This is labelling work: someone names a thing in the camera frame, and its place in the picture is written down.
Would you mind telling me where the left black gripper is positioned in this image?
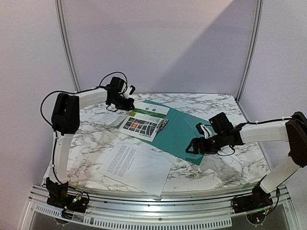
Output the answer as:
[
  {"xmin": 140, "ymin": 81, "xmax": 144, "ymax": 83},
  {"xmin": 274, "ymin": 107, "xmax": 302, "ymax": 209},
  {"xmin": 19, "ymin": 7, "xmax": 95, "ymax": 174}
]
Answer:
[{"xmin": 110, "ymin": 94, "xmax": 135, "ymax": 111}]

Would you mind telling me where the teal file folder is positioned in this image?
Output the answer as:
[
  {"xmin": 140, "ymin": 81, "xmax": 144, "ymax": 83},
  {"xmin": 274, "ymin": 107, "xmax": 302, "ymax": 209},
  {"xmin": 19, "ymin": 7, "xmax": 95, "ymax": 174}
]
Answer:
[{"xmin": 116, "ymin": 99, "xmax": 215, "ymax": 166}]

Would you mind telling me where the green map flyer sheet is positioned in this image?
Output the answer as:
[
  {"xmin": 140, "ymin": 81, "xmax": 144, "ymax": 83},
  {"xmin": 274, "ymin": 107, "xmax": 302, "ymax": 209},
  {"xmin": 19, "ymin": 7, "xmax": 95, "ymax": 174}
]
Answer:
[{"xmin": 118, "ymin": 102, "xmax": 170, "ymax": 142}]

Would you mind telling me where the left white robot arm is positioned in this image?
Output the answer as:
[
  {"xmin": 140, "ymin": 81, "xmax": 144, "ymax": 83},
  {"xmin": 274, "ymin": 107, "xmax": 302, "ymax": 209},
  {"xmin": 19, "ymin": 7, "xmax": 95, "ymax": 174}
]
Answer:
[{"xmin": 46, "ymin": 77, "xmax": 135, "ymax": 208}]

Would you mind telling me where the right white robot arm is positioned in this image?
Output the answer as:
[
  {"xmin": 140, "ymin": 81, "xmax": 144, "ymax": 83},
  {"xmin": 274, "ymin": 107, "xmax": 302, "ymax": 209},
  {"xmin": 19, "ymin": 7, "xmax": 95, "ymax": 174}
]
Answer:
[{"xmin": 185, "ymin": 112, "xmax": 307, "ymax": 209}]

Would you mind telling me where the white text paper sheet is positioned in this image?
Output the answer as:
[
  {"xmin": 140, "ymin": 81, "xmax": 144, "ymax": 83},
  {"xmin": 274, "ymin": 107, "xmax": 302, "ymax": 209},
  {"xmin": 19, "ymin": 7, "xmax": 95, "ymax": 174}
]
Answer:
[{"xmin": 99, "ymin": 142, "xmax": 175, "ymax": 196}]

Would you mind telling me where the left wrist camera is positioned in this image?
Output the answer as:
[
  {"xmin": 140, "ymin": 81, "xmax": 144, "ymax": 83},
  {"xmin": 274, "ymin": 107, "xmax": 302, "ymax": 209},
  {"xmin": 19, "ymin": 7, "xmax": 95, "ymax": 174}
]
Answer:
[{"xmin": 123, "ymin": 85, "xmax": 135, "ymax": 99}]

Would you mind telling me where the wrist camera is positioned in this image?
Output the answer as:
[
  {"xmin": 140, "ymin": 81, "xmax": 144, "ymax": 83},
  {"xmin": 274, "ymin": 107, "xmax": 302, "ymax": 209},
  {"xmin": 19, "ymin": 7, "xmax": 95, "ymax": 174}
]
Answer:
[
  {"xmin": 196, "ymin": 123, "xmax": 212, "ymax": 138},
  {"xmin": 123, "ymin": 85, "xmax": 135, "ymax": 99}
]

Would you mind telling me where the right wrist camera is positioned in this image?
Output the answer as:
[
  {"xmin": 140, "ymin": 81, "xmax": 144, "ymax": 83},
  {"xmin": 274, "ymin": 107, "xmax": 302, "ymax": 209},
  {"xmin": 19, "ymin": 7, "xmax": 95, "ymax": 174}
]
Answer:
[{"xmin": 196, "ymin": 123, "xmax": 212, "ymax": 138}]

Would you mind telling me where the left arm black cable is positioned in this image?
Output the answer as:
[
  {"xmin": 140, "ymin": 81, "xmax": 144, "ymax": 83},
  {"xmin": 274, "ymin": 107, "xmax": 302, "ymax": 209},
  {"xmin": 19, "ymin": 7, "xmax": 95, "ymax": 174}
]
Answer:
[{"xmin": 40, "ymin": 71, "xmax": 128, "ymax": 185}]

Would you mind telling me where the aluminium front rail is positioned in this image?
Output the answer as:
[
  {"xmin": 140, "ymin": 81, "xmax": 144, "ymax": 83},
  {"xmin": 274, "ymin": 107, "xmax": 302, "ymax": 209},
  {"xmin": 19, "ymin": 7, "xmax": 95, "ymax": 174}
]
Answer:
[{"xmin": 21, "ymin": 185, "xmax": 299, "ymax": 230}]

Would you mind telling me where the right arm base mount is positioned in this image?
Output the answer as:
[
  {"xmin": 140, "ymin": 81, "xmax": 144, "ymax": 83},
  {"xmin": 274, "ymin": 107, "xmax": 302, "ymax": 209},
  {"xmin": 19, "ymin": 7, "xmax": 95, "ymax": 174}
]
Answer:
[{"xmin": 230, "ymin": 188, "xmax": 280, "ymax": 215}]

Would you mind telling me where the left aluminium frame post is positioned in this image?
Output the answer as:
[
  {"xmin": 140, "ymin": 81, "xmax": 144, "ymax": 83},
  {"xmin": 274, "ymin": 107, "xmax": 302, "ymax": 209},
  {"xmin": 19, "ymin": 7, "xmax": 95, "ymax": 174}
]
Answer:
[{"xmin": 55, "ymin": 0, "xmax": 81, "ymax": 91}]

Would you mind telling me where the aluminium frame post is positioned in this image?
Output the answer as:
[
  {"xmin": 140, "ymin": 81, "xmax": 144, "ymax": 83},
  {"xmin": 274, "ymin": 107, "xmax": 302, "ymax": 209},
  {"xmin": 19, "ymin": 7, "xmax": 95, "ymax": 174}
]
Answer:
[
  {"xmin": 235, "ymin": 0, "xmax": 263, "ymax": 103},
  {"xmin": 55, "ymin": 0, "xmax": 81, "ymax": 91}
]

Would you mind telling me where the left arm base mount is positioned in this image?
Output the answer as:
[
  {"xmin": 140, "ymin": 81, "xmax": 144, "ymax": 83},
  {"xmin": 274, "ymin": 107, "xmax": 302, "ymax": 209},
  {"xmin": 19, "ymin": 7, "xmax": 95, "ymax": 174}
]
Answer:
[{"xmin": 46, "ymin": 177, "xmax": 89, "ymax": 213}]

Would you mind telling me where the right aluminium frame post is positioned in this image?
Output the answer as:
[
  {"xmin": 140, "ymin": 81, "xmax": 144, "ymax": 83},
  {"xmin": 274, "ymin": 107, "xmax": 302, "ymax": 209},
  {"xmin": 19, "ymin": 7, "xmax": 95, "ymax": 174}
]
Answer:
[{"xmin": 235, "ymin": 0, "xmax": 263, "ymax": 103}]

